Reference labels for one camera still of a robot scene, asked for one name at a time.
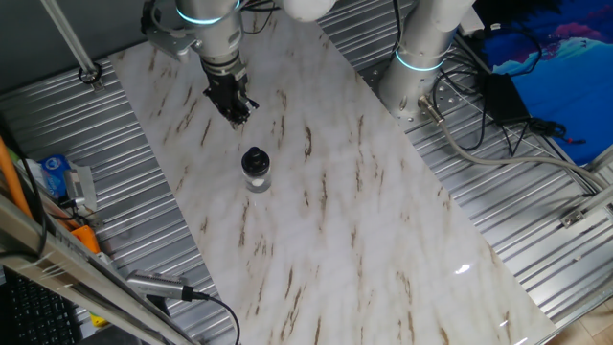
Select aluminium profile bar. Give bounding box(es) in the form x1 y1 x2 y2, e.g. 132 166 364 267
558 184 613 230

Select black cable bundle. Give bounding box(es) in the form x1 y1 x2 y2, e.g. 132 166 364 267
429 23 588 157

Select blue patterned cloth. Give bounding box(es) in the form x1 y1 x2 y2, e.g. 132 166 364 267
473 0 613 167

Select silver depth camera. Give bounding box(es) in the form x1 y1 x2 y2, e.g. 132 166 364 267
125 269 195 303

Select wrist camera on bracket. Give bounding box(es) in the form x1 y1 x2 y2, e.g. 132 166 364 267
141 0 200 62

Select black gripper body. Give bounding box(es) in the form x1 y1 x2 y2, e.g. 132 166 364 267
201 63 261 120

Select thick grey cable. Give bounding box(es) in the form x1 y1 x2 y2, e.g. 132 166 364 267
417 94 613 193

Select black cable loop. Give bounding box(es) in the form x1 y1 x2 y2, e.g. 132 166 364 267
78 60 103 86

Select clear glass jar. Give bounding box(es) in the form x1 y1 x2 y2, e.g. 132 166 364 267
241 165 273 195

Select blue and white tissue pack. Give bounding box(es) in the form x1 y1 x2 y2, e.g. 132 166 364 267
26 153 73 200

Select orange pole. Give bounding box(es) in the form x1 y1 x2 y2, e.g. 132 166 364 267
0 135 34 220

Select black camera cable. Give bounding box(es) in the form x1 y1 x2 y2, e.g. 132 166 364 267
191 290 241 345

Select black keyboard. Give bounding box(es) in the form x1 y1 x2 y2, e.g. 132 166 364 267
0 266 83 345

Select marble pattern board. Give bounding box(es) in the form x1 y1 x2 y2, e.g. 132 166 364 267
107 0 559 345

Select silver ribbed device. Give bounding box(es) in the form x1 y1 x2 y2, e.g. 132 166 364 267
63 165 99 213

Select orange button box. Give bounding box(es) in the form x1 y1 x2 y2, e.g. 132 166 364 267
70 223 102 255

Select aluminium frame bar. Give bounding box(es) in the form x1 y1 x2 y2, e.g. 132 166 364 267
0 194 193 345

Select white power strip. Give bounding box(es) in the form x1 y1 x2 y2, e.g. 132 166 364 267
456 3 487 37

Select aluminium camera pole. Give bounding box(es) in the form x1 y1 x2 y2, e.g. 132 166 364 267
39 0 105 93

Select black power adapter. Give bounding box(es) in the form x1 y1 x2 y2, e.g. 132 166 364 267
480 71 533 127

